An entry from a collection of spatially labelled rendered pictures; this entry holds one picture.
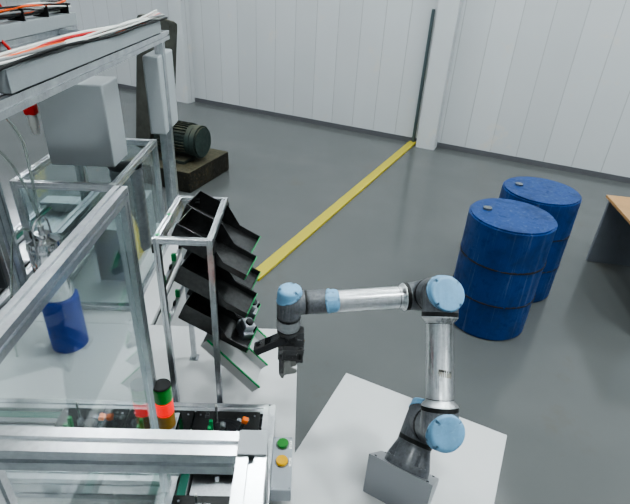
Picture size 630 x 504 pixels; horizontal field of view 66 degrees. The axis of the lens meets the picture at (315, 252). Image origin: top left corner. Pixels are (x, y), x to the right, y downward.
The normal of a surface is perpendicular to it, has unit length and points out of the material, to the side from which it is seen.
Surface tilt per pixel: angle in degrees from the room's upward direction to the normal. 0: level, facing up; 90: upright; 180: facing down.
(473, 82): 90
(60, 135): 90
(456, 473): 0
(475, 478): 0
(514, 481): 0
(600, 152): 90
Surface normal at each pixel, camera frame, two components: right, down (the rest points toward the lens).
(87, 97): 0.01, 0.50
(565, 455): 0.05, -0.87
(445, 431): 0.15, 0.00
